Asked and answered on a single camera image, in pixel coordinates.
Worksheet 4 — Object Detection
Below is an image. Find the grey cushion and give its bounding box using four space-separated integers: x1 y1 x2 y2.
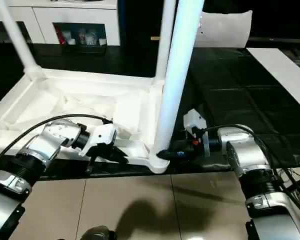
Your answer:
194 9 254 49

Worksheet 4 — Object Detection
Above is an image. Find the white plastic table leg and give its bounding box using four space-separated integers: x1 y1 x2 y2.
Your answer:
149 0 206 164
153 0 178 85
0 0 44 76

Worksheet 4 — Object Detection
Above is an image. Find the black work mat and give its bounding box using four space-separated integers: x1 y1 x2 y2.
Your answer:
0 42 300 181

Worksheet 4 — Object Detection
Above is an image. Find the white flat board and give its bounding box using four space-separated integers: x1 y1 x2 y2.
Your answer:
246 46 300 115

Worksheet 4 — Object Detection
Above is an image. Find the white glass-door cabinet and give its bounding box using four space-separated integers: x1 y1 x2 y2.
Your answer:
0 0 121 48

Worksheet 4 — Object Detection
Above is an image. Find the red bottle behind glass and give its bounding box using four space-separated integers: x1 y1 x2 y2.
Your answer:
55 26 66 45

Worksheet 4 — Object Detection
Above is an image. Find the dark low tv cabinet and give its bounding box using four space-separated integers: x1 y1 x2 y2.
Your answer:
247 36 300 68

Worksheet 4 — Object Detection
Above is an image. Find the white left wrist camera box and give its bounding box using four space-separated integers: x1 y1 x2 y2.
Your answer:
78 123 118 159

